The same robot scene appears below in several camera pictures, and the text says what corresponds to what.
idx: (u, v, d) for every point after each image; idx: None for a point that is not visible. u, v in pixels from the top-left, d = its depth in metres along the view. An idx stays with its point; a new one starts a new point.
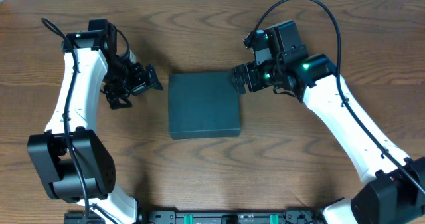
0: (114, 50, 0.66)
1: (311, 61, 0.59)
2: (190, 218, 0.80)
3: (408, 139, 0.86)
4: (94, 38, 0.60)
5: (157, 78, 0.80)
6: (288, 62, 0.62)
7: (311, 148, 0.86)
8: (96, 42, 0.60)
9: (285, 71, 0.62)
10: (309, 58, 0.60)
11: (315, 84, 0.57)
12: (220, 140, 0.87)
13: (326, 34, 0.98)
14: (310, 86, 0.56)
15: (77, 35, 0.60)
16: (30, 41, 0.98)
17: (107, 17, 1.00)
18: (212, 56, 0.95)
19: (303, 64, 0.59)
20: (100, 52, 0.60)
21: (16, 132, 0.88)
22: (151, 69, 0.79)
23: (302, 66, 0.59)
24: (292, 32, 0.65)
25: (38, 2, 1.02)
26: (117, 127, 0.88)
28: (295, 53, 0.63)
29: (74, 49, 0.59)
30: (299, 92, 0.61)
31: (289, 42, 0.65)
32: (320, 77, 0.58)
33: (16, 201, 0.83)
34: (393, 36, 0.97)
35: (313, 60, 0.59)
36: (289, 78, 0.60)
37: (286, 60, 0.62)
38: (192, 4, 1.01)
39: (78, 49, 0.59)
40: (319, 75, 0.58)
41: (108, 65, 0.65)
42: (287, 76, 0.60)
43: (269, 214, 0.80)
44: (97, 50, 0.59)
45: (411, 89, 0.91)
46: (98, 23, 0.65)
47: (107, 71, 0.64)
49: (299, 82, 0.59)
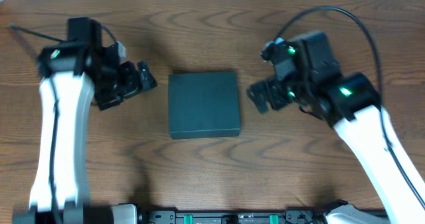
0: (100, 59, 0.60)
1: (350, 85, 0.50)
2: (190, 218, 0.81)
3: (407, 140, 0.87)
4: (74, 54, 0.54)
5: (148, 76, 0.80)
6: (319, 84, 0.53)
7: (312, 148, 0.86)
8: (77, 60, 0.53)
9: (315, 93, 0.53)
10: (346, 80, 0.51)
11: (354, 117, 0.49)
12: (220, 140, 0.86)
13: (325, 34, 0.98)
14: (349, 119, 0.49)
15: (54, 53, 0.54)
16: (30, 42, 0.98)
17: (107, 17, 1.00)
18: (212, 56, 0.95)
19: (341, 90, 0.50)
20: (83, 76, 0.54)
21: (16, 132, 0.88)
22: (143, 68, 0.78)
23: (340, 92, 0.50)
24: (323, 46, 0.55)
25: (38, 2, 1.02)
26: (117, 127, 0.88)
28: (327, 71, 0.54)
29: (52, 78, 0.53)
30: (333, 118, 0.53)
31: (320, 58, 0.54)
32: (360, 106, 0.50)
33: (17, 200, 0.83)
34: (393, 36, 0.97)
35: (352, 85, 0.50)
36: (320, 100, 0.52)
37: (317, 80, 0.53)
38: (191, 4, 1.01)
39: (56, 78, 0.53)
40: (360, 102, 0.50)
41: (97, 78, 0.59)
42: (320, 100, 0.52)
43: (269, 214, 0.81)
44: (78, 73, 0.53)
45: (411, 89, 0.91)
46: (78, 25, 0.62)
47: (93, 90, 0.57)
49: (335, 109, 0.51)
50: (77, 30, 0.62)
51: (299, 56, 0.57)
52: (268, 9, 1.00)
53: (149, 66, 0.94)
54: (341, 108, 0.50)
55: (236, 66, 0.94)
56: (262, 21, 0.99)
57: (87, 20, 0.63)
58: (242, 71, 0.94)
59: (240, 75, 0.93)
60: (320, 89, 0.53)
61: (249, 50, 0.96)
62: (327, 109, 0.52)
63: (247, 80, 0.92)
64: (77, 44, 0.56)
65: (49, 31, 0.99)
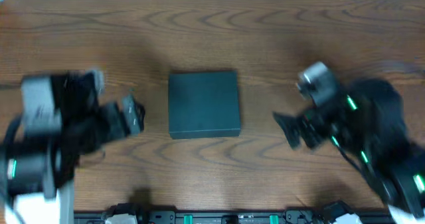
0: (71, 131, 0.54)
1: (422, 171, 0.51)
2: (190, 218, 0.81)
3: None
4: (36, 172, 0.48)
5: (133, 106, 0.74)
6: (386, 158, 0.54)
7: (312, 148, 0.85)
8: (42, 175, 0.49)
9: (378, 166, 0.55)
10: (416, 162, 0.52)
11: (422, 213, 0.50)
12: (220, 139, 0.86)
13: (325, 34, 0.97)
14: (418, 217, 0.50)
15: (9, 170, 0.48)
16: (30, 42, 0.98)
17: (107, 17, 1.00)
18: (212, 57, 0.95)
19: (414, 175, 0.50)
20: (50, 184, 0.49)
21: None
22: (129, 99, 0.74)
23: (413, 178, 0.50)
24: (390, 108, 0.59)
25: (37, 2, 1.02)
26: None
28: (391, 141, 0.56)
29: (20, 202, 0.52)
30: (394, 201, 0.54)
31: (388, 120, 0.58)
32: None
33: None
34: (393, 36, 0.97)
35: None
36: (386, 182, 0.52)
37: (383, 153, 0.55)
38: (191, 4, 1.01)
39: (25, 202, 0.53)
40: None
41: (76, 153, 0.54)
42: (386, 181, 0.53)
43: (269, 214, 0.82)
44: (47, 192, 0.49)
45: (410, 90, 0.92)
46: (36, 89, 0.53)
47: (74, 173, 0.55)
49: (400, 196, 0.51)
50: (38, 98, 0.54)
51: (362, 112, 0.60)
52: (268, 9, 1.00)
53: (149, 66, 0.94)
54: (409, 197, 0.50)
55: (236, 66, 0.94)
56: (262, 21, 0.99)
57: (45, 84, 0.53)
58: (242, 71, 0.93)
59: (240, 75, 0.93)
60: (382, 160, 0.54)
61: (249, 50, 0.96)
62: (392, 193, 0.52)
63: (247, 80, 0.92)
64: (44, 125, 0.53)
65: (49, 31, 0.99)
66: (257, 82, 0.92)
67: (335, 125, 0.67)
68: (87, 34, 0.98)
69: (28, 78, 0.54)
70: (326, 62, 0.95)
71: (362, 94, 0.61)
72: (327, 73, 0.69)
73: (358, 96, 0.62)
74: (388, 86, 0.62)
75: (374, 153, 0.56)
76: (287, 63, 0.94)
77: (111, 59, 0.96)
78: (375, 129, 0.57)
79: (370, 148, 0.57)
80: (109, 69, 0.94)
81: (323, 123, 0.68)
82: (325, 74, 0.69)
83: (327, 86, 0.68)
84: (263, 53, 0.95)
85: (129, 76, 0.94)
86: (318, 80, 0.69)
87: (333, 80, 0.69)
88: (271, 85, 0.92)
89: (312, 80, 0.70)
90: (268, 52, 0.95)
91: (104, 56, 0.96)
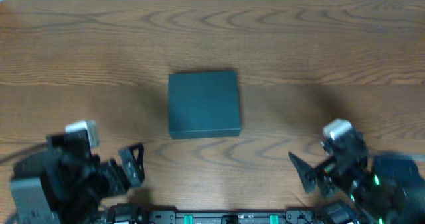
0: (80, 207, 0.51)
1: None
2: (190, 218, 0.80)
3: (408, 139, 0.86)
4: None
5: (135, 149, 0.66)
6: None
7: (312, 148, 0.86)
8: None
9: None
10: None
11: None
12: (220, 140, 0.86)
13: (326, 34, 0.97)
14: None
15: None
16: (30, 41, 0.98)
17: (107, 17, 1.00)
18: (212, 56, 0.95)
19: None
20: None
21: (15, 132, 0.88)
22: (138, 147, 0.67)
23: None
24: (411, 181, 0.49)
25: (38, 2, 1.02)
26: (117, 127, 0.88)
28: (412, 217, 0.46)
29: None
30: None
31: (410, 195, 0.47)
32: None
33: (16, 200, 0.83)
34: (393, 36, 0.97)
35: None
36: None
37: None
38: (191, 4, 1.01)
39: None
40: None
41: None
42: None
43: (269, 214, 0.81)
44: None
45: (412, 88, 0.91)
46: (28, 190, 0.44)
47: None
49: None
50: (31, 201, 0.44)
51: (385, 188, 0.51)
52: (268, 9, 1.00)
53: (149, 66, 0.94)
54: None
55: (237, 66, 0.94)
56: (262, 20, 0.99)
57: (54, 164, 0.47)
58: (242, 70, 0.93)
59: (240, 74, 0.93)
60: None
61: (249, 50, 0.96)
62: None
63: (248, 80, 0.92)
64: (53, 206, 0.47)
65: (49, 31, 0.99)
66: (257, 81, 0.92)
67: (354, 183, 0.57)
68: (87, 34, 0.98)
69: (18, 172, 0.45)
70: (327, 62, 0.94)
71: (388, 177, 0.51)
72: (353, 131, 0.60)
73: (385, 175, 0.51)
74: (411, 163, 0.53)
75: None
76: (287, 62, 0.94)
77: (111, 58, 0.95)
78: (396, 208, 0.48)
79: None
80: (109, 69, 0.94)
81: (342, 179, 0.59)
82: (350, 132, 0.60)
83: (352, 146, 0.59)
84: (263, 53, 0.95)
85: (129, 76, 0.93)
86: (344, 137, 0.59)
87: (358, 139, 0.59)
88: (271, 84, 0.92)
89: (338, 139, 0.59)
90: (268, 52, 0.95)
91: (104, 56, 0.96)
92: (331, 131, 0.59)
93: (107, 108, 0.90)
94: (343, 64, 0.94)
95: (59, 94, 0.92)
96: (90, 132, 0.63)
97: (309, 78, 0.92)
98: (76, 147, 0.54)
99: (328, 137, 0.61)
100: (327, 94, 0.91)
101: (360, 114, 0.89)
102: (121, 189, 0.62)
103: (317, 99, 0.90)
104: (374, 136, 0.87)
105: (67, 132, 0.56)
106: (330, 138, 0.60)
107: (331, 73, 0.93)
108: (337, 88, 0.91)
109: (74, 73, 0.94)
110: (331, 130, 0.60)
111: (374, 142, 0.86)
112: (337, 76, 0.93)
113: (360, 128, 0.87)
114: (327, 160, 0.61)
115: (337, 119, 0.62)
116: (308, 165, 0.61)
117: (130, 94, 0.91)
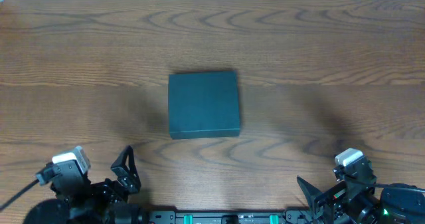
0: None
1: None
2: (190, 218, 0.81)
3: (408, 139, 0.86)
4: None
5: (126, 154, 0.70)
6: None
7: (312, 148, 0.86)
8: None
9: None
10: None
11: None
12: (220, 140, 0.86)
13: (326, 34, 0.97)
14: None
15: None
16: (30, 42, 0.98)
17: (107, 17, 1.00)
18: (212, 56, 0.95)
19: None
20: None
21: (15, 132, 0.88)
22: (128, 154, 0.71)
23: None
24: (400, 195, 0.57)
25: (38, 2, 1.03)
26: (117, 127, 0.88)
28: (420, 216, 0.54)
29: None
30: None
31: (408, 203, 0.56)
32: None
33: (16, 201, 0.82)
34: (392, 36, 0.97)
35: None
36: None
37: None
38: (192, 4, 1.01)
39: None
40: None
41: None
42: None
43: (269, 214, 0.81)
44: None
45: (411, 88, 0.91)
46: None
47: None
49: None
50: None
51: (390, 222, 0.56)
52: (268, 9, 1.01)
53: (149, 66, 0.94)
54: None
55: (237, 66, 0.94)
56: (262, 20, 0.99)
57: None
58: (242, 70, 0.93)
59: (240, 74, 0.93)
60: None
61: (249, 50, 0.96)
62: None
63: (248, 80, 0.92)
64: None
65: (49, 31, 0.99)
66: (257, 82, 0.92)
67: (362, 211, 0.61)
68: (87, 34, 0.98)
69: None
70: (327, 62, 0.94)
71: (398, 210, 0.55)
72: (364, 160, 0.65)
73: (395, 206, 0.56)
74: (420, 195, 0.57)
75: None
76: (287, 62, 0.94)
77: (110, 58, 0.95)
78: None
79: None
80: (109, 69, 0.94)
81: (352, 205, 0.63)
82: (362, 161, 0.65)
83: (362, 174, 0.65)
84: (263, 53, 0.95)
85: (129, 76, 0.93)
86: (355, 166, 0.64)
87: (368, 168, 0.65)
88: (271, 84, 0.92)
89: (350, 167, 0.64)
90: (268, 52, 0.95)
91: (104, 56, 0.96)
92: (344, 160, 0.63)
93: (108, 108, 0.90)
94: (343, 64, 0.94)
95: (60, 95, 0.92)
96: (80, 159, 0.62)
97: (309, 78, 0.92)
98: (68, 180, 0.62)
99: (339, 163, 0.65)
100: (327, 94, 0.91)
101: (359, 115, 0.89)
102: (121, 200, 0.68)
103: (317, 99, 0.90)
104: (375, 135, 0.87)
105: (60, 164, 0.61)
106: (341, 165, 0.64)
107: (331, 73, 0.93)
108: (337, 88, 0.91)
109: (74, 73, 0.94)
110: (344, 159, 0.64)
111: (375, 142, 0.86)
112: (337, 76, 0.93)
113: (360, 128, 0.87)
114: (337, 187, 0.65)
115: (349, 149, 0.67)
116: (317, 190, 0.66)
117: (131, 94, 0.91)
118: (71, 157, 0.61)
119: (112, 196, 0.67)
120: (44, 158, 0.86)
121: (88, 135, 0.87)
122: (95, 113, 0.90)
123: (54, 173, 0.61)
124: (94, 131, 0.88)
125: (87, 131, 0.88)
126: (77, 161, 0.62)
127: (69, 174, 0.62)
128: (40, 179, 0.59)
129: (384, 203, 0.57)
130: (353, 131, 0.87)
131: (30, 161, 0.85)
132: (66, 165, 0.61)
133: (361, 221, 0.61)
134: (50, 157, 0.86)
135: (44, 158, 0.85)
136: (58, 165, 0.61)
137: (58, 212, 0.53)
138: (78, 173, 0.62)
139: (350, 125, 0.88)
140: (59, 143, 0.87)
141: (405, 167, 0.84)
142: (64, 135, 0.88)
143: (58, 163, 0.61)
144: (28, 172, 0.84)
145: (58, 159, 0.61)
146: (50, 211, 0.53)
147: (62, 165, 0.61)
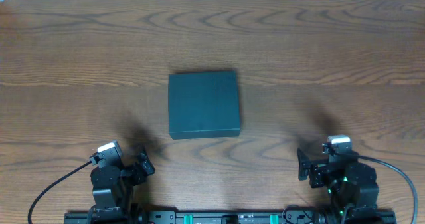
0: (126, 198, 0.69)
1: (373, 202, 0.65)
2: (190, 218, 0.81)
3: (408, 140, 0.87)
4: None
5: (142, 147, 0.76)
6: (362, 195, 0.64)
7: (312, 148, 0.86)
8: None
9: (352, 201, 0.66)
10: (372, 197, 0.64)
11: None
12: (220, 140, 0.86)
13: (325, 34, 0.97)
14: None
15: None
16: (29, 42, 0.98)
17: (107, 18, 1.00)
18: (212, 56, 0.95)
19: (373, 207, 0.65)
20: None
21: (15, 133, 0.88)
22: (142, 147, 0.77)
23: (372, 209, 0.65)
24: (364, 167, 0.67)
25: (38, 3, 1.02)
26: (117, 127, 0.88)
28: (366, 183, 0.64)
29: None
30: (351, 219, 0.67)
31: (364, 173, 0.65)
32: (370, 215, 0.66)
33: (16, 201, 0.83)
34: (392, 36, 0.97)
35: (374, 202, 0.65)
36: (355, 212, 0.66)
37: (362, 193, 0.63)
38: (192, 4, 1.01)
39: None
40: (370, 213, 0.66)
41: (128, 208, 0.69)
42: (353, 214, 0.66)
43: (269, 214, 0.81)
44: None
45: (411, 88, 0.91)
46: (104, 198, 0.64)
47: (130, 217, 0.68)
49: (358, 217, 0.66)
50: (105, 200, 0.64)
51: (352, 188, 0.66)
52: (268, 9, 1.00)
53: (149, 66, 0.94)
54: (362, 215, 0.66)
55: (237, 66, 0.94)
56: (262, 20, 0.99)
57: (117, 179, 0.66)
58: (242, 71, 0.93)
59: (240, 74, 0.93)
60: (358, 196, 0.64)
61: (249, 50, 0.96)
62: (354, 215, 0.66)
63: (247, 80, 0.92)
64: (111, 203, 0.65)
65: (48, 31, 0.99)
66: (257, 81, 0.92)
67: (334, 181, 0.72)
68: (87, 34, 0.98)
69: (94, 184, 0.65)
70: (327, 62, 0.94)
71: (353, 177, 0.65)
72: (349, 145, 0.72)
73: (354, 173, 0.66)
74: (374, 173, 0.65)
75: (348, 214, 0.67)
76: (287, 62, 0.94)
77: (111, 58, 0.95)
78: (352, 201, 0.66)
79: (346, 211, 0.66)
80: (109, 69, 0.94)
81: (329, 177, 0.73)
82: (348, 145, 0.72)
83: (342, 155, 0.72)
84: (263, 53, 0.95)
85: (129, 76, 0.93)
86: (339, 147, 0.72)
87: (352, 154, 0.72)
88: (271, 84, 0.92)
89: (335, 145, 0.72)
90: (268, 52, 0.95)
91: (104, 56, 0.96)
92: (332, 137, 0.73)
93: (107, 108, 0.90)
94: (342, 64, 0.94)
95: (60, 95, 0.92)
96: (118, 147, 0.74)
97: (309, 78, 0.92)
98: (111, 160, 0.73)
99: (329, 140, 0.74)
100: (327, 94, 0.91)
101: (359, 114, 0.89)
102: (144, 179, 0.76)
103: (317, 98, 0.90)
104: (374, 136, 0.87)
105: (103, 151, 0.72)
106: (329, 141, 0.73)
107: (331, 73, 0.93)
108: (337, 88, 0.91)
109: (74, 73, 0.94)
110: (333, 137, 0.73)
111: (374, 142, 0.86)
112: (337, 76, 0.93)
113: (360, 128, 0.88)
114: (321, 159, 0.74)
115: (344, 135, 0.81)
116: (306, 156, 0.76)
117: (130, 94, 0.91)
118: (111, 146, 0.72)
119: (137, 176, 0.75)
120: (44, 158, 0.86)
121: (88, 135, 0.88)
122: (95, 113, 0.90)
123: (100, 158, 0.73)
124: (94, 131, 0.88)
125: (87, 131, 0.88)
126: (116, 148, 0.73)
127: (111, 157, 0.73)
128: (92, 160, 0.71)
129: (347, 171, 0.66)
130: (352, 131, 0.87)
131: (30, 160, 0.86)
132: (108, 152, 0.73)
133: (331, 187, 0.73)
134: (50, 157, 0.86)
135: (44, 158, 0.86)
136: (102, 152, 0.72)
137: (113, 171, 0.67)
138: (118, 157, 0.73)
139: (349, 125, 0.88)
140: (58, 143, 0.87)
141: (404, 167, 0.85)
142: (64, 135, 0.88)
143: (101, 151, 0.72)
144: (28, 172, 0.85)
145: (101, 148, 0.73)
146: (107, 169, 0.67)
147: (105, 153, 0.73)
